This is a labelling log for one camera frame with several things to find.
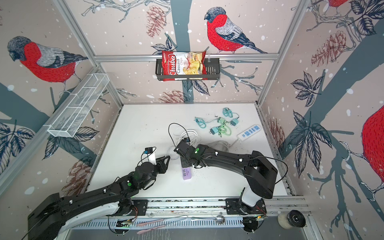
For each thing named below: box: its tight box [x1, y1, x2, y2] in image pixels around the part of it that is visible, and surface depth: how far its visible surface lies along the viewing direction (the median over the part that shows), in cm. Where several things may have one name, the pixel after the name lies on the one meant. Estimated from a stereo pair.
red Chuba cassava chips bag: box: [162, 50, 208, 82], surface depth 90 cm
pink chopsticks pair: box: [136, 215, 188, 234], surface depth 71 cm
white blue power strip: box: [236, 125, 262, 141], surface depth 102 cm
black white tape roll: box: [277, 209, 306, 230], surface depth 63 cm
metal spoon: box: [191, 215, 226, 224], surface depth 70 cm
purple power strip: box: [182, 167, 192, 180], surface depth 85 cm
